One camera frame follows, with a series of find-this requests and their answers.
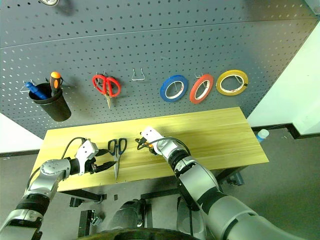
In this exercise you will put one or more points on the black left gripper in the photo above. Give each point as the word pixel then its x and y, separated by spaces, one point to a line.
pixel 90 167

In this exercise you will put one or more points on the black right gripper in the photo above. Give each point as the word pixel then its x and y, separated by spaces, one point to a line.
pixel 148 145

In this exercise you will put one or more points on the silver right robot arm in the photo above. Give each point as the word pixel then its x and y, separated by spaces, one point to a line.
pixel 200 180

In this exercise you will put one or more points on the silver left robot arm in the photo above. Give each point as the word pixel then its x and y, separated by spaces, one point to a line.
pixel 50 172

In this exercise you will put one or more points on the blue tape roll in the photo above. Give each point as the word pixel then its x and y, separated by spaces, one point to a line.
pixel 163 91

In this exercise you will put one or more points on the red tape roll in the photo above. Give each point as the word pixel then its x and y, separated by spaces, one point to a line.
pixel 193 93

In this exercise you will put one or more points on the yellow tape roll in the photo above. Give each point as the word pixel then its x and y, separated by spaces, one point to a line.
pixel 218 83

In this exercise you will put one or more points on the grey metal pegboard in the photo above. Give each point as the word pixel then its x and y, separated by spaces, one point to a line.
pixel 150 37

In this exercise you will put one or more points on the grey rounded housing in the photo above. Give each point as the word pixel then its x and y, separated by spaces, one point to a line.
pixel 130 215
pixel 186 217

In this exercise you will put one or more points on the black plastic cup holder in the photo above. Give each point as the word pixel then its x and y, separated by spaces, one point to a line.
pixel 55 107

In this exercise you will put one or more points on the blue marker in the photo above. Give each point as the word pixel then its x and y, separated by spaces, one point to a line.
pixel 37 92

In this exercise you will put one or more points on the clear bottle blue cap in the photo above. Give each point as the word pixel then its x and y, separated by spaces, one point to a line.
pixel 262 136

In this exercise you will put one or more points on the round silver lamp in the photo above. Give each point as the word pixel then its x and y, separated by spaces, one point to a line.
pixel 50 2

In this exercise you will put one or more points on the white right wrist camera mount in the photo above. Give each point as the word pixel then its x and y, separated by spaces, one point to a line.
pixel 151 133

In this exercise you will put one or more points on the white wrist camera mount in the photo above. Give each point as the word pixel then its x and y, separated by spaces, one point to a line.
pixel 151 133
pixel 86 150

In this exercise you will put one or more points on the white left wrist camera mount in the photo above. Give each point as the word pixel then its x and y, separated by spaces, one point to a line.
pixel 86 150

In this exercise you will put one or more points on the black metal table frame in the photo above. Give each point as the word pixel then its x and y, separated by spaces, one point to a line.
pixel 85 196

